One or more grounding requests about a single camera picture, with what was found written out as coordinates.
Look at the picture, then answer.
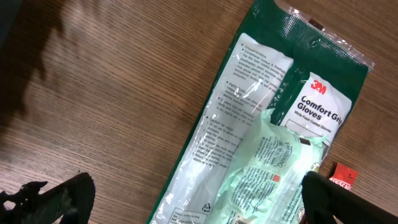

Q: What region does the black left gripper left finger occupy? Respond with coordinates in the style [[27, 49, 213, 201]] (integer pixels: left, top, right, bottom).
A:
[[1, 172, 96, 224]]

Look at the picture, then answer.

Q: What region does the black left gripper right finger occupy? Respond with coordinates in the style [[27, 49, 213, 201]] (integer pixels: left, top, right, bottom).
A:
[[302, 171, 397, 224]]

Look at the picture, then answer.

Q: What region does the red Nescafe coffee stick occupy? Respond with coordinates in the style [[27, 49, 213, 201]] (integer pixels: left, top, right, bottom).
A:
[[329, 163, 358, 191]]

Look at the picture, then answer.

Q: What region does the teal snack bar wrapper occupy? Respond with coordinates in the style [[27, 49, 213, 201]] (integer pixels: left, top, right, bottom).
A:
[[206, 109, 323, 224]]

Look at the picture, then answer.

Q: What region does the green 3M sponge package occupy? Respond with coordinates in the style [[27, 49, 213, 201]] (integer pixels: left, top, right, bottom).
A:
[[148, 0, 374, 223]]

